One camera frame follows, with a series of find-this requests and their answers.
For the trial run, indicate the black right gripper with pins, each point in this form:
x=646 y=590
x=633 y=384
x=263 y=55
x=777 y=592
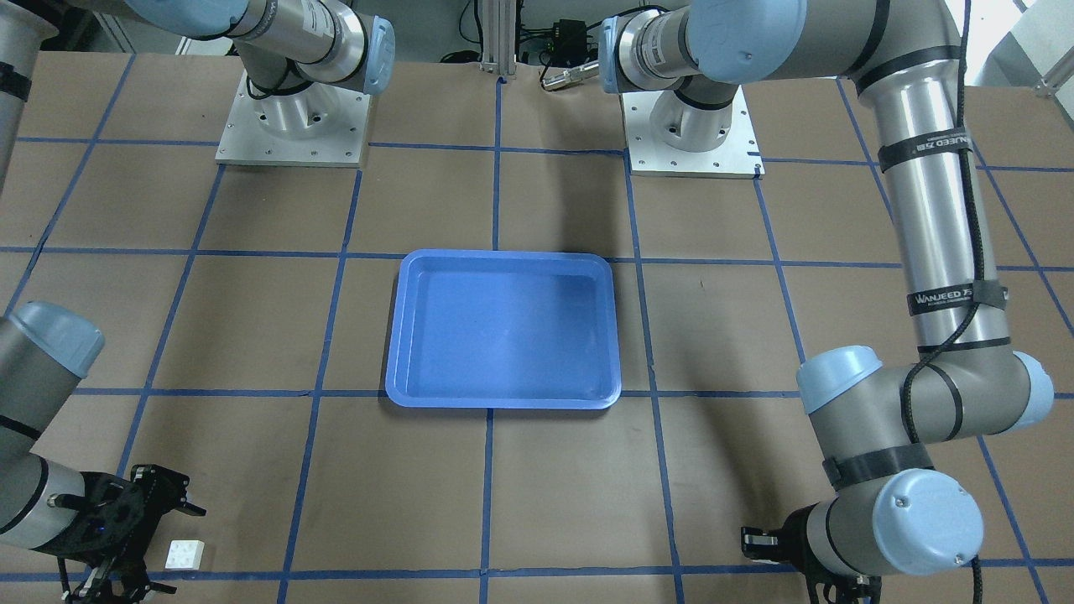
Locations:
x=164 y=489

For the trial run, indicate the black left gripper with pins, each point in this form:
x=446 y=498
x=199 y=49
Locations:
x=790 y=538

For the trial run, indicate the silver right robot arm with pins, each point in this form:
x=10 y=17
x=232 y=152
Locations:
x=310 y=69

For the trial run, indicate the white block near right arm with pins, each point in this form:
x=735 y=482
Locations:
x=184 y=555

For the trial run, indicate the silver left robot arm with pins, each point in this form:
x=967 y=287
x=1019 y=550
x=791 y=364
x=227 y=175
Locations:
x=893 y=512

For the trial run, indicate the blue plastic tray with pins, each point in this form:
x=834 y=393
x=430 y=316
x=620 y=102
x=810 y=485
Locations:
x=504 y=330

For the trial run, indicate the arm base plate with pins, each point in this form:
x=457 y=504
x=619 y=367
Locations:
x=321 y=126
x=667 y=138

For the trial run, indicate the aluminium frame post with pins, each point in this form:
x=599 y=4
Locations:
x=499 y=26

